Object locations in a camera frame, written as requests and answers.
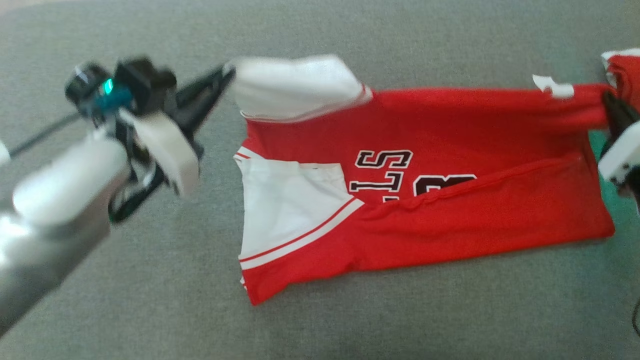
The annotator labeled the grey and yellow sofa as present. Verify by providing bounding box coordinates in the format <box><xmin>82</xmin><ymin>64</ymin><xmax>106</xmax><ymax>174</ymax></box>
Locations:
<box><xmin>0</xmin><ymin>0</ymin><xmax>640</xmax><ymax>360</ymax></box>

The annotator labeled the looped black gripper cable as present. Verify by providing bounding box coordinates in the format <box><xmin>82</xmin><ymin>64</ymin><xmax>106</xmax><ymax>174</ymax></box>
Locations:
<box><xmin>107</xmin><ymin>162</ymin><xmax>168</xmax><ymax>224</ymax></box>

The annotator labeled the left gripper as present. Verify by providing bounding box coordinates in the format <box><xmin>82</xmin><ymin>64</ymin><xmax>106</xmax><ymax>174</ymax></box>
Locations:
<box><xmin>117</xmin><ymin>63</ymin><xmax>237</xmax><ymax>197</ymax></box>

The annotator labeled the red garment with white trim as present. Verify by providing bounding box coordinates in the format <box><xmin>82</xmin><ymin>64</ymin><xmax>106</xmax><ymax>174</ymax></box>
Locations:
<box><xmin>601</xmin><ymin>48</ymin><xmax>640</xmax><ymax>113</ymax></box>

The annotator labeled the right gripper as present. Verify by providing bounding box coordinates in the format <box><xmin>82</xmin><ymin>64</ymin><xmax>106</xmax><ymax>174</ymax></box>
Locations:
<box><xmin>597</xmin><ymin>91</ymin><xmax>640</xmax><ymax>212</ymax></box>

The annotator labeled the red and white jersey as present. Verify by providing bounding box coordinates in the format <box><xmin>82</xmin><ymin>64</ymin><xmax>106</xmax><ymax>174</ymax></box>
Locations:
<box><xmin>231</xmin><ymin>54</ymin><xmax>617</xmax><ymax>307</ymax></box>

